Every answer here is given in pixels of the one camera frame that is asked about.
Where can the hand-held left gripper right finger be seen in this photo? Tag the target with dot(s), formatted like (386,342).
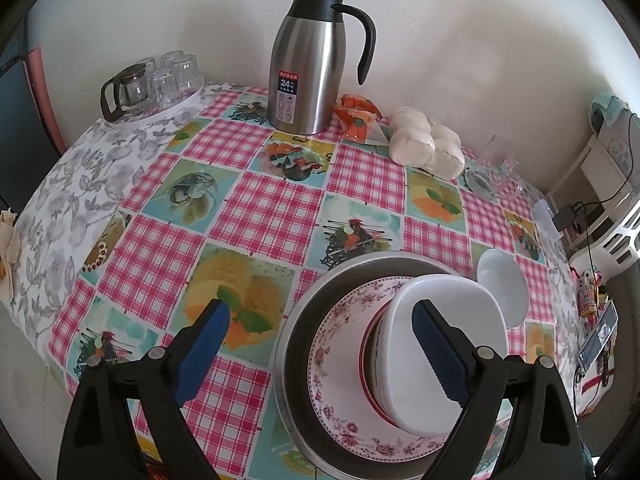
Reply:
(440,355)

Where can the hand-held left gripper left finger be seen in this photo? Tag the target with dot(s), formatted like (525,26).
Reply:
(205,345)

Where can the large white bowl figure print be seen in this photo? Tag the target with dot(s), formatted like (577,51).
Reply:
(475,310)

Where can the white bowl red rim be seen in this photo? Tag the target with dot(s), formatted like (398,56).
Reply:
(364,360)

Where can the oval stainless steel plate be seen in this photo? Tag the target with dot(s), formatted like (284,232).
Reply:
(295,340)

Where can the small plain white bowl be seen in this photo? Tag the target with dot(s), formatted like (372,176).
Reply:
(505,290)

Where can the pink floral rimmed plate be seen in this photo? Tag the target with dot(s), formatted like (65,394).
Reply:
(335,360)

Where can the smartphone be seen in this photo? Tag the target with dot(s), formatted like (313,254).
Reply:
(597,337)

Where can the yellow red bottle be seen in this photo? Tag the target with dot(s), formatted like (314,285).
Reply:
(586,292)

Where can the pink checked plastic tablecloth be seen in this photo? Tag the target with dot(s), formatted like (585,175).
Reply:
(270,195)

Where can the clear plastic box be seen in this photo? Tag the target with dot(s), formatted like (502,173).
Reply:
(544,215)

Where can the clear glass mug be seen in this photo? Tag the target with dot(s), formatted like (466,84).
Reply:
(492,175)

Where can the black power adapter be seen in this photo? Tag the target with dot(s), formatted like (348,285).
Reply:
(567,216)

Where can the white grey floral tablecloth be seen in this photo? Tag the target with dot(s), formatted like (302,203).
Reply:
(75,185)

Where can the bag of white steamed buns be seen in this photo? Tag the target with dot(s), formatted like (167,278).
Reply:
(420,145)

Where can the white lattice chair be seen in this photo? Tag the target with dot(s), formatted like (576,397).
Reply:
(622,237)

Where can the white round tray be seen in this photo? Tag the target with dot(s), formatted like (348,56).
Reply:
(180,105)

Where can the orange snack packet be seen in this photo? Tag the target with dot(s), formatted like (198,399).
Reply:
(360,102)
(357,122)

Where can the white cabinet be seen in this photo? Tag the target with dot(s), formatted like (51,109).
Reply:
(610,160)

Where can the teal cloth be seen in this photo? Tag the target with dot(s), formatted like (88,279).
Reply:
(610,107)

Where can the stainless steel thermos jug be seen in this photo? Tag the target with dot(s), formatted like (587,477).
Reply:
(305,60)

